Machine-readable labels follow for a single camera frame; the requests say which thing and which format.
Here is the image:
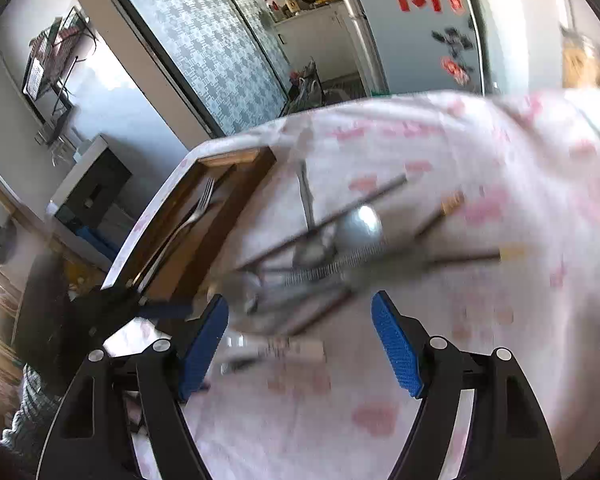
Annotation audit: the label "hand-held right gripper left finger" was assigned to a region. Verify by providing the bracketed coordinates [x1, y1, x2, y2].
[35, 295, 230, 480]

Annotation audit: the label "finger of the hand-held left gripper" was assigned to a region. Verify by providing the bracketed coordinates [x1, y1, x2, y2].
[99, 285, 195, 322]

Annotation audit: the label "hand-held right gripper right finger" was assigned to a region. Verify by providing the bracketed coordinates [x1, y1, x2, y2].
[371, 291, 563, 480]

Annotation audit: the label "metal fork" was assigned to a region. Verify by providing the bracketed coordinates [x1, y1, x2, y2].
[132, 176, 216, 286]

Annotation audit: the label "wooden utensil tray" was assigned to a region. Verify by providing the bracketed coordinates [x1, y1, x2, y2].
[122, 146, 277, 306]

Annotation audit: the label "plain handled metal spoon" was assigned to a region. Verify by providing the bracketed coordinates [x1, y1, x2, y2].
[291, 159, 333, 267]

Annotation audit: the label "white printed paper sleeve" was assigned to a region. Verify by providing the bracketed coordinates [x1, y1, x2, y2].
[220, 336, 327, 375]

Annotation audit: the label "white and black cabinet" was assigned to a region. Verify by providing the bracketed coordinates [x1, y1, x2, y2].
[46, 133, 134, 233]

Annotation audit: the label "pink printed tablecloth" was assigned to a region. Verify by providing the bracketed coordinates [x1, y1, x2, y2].
[102, 89, 600, 480]

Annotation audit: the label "plastic bags on floor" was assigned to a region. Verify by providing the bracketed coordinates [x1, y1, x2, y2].
[286, 59, 327, 112]

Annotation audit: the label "patterned glass sliding door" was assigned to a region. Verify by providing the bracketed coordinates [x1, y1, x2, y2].
[91, 0, 292, 137]

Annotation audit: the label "grey refrigerator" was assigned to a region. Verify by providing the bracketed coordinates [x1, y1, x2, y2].
[324, 0, 487, 97]

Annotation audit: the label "white kitchen cabinet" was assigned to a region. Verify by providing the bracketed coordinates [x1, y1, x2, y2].
[259, 0, 368, 98]

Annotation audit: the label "clear bag of noodles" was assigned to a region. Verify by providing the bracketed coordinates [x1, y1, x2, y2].
[559, 24, 600, 92]

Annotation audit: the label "black wire wall rack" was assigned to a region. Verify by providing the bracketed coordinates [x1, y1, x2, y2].
[21, 5, 99, 127]

